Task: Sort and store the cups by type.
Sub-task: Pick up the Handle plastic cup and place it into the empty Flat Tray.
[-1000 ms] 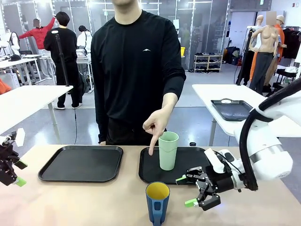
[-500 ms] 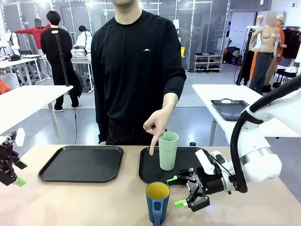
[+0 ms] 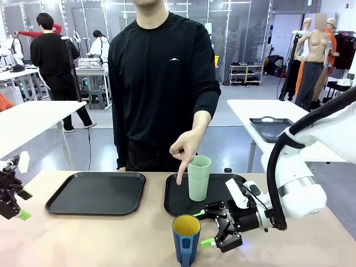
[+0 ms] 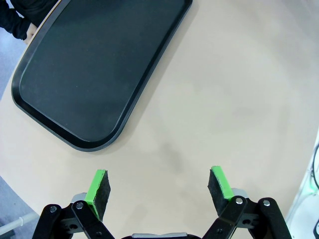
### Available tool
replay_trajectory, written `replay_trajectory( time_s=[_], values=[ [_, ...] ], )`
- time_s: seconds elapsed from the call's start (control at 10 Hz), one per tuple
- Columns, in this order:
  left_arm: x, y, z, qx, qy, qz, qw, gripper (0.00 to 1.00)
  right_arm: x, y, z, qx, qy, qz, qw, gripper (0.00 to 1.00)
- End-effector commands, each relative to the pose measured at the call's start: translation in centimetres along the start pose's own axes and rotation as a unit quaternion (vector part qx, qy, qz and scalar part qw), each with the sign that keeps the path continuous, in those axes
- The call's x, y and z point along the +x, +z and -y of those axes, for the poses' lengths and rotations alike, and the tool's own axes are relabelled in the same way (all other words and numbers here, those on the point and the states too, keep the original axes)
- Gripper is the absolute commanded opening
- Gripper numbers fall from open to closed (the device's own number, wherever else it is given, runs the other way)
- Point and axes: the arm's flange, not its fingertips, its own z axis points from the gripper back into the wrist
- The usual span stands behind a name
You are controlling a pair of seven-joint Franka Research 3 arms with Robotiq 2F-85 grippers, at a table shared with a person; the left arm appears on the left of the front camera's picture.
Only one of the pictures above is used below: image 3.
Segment white mannequin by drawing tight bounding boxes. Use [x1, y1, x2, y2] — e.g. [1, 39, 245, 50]
[301, 17, 313, 58]

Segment person's left hand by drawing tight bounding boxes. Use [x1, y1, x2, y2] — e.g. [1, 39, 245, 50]
[169, 128, 204, 186]

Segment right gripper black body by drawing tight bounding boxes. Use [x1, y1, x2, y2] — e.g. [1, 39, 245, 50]
[224, 207, 260, 233]

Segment person's right forearm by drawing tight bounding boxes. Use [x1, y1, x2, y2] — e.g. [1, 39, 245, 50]
[112, 130, 131, 171]

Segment black bag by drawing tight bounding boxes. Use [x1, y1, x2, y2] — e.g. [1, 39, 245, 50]
[266, 55, 284, 77]

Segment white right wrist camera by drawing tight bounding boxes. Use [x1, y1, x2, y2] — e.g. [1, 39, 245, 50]
[224, 179, 264, 209]

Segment rack of black clothes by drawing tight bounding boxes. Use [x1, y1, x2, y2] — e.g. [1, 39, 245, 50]
[333, 31, 356, 71]

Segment background person black top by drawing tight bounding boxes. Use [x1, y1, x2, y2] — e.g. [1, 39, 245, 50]
[29, 12, 97, 132]

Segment black cart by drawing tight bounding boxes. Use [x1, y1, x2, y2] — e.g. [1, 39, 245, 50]
[313, 80, 352, 111]

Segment orange cloth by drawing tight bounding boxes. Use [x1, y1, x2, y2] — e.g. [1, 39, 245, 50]
[0, 93, 14, 112]

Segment person's left forearm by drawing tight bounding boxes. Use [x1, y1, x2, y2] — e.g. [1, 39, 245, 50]
[191, 110, 214, 137]

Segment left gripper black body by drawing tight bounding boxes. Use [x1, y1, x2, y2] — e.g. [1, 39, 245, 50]
[0, 168, 23, 220]

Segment grey step stool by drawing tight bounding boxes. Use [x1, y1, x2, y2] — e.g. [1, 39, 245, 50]
[88, 88, 108, 111]

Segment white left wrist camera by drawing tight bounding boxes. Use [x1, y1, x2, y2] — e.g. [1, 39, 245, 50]
[0, 151, 31, 174]

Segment person in black sweater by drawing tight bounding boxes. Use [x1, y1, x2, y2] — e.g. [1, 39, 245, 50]
[107, 0, 223, 172]

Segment black tripod pole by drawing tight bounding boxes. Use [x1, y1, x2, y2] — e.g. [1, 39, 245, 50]
[62, 36, 83, 103]

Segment bare mannequin grey trousers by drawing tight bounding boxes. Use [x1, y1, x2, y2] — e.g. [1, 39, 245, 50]
[294, 13, 332, 111]

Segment person in white clothes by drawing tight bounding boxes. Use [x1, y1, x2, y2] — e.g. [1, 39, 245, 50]
[88, 29, 111, 63]

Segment mannequin in orange clothes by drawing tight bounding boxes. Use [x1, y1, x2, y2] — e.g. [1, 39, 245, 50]
[324, 18, 340, 76]

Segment white background desk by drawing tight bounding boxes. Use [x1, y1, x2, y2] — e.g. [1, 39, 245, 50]
[0, 68, 51, 101]

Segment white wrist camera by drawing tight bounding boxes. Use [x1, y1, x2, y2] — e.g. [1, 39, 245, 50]
[0, 151, 31, 174]
[224, 179, 264, 209]

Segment light green plastic cup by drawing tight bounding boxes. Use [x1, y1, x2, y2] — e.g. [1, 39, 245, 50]
[187, 155, 212, 202]

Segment white shoe rack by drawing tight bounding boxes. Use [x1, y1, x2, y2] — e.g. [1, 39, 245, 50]
[229, 63, 264, 87]

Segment white table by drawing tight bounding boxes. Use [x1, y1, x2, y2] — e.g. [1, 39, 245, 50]
[0, 100, 87, 171]
[226, 99, 350, 173]

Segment blue cup yellow inside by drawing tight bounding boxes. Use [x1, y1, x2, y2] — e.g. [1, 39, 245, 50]
[171, 214, 201, 267]

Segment dark tray with handle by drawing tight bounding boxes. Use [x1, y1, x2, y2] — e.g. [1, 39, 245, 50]
[249, 116, 295, 144]

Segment black plastic tray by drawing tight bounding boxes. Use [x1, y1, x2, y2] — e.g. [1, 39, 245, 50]
[164, 172, 250, 217]
[44, 171, 147, 216]

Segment black right arm cable sleeve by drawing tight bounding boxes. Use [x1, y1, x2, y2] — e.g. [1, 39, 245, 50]
[266, 85, 356, 231]

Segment person in red top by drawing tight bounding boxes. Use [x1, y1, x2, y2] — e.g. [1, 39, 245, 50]
[14, 23, 63, 38]

